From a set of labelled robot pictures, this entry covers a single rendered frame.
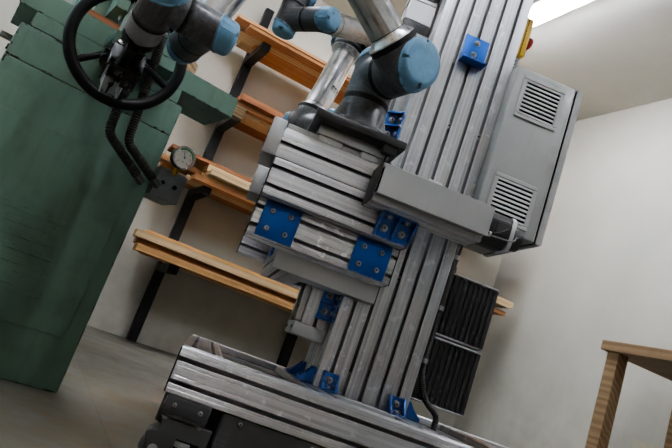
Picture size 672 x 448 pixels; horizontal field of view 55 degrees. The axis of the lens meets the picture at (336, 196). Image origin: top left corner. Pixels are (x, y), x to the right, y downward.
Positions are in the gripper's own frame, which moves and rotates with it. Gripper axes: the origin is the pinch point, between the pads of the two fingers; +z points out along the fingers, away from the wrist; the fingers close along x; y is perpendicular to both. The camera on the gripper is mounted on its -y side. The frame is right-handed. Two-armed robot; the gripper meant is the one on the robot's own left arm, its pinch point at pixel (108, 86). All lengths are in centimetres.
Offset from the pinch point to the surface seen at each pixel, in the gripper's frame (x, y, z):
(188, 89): 21.7, -25.4, 14.5
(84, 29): -8.4, -25.8, 12.2
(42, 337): 11, 39, 49
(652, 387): 334, -36, 72
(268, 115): 112, -176, 149
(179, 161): 25.3, -4.3, 19.2
